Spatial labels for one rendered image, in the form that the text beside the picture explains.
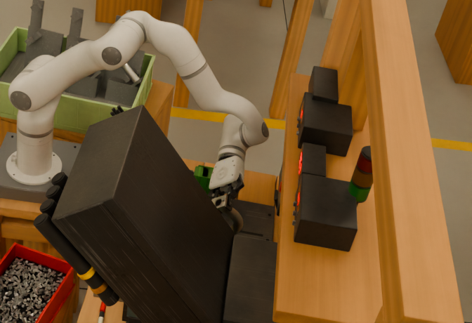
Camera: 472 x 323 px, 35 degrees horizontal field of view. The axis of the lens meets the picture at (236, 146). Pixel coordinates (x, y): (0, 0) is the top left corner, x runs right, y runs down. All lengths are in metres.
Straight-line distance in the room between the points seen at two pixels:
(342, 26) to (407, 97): 0.91
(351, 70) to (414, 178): 0.70
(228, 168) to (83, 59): 0.55
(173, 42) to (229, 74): 2.81
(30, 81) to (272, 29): 3.37
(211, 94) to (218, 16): 3.38
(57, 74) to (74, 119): 0.69
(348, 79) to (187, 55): 0.48
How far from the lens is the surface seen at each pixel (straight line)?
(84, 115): 3.03
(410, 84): 1.58
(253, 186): 2.82
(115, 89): 3.16
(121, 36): 2.20
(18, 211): 2.70
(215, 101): 2.24
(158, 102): 3.30
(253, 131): 2.26
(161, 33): 2.19
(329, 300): 1.63
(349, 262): 1.72
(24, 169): 2.70
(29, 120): 2.56
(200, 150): 4.31
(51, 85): 2.41
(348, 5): 2.38
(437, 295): 1.16
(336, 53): 2.47
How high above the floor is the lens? 2.75
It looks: 39 degrees down
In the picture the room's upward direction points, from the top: 12 degrees clockwise
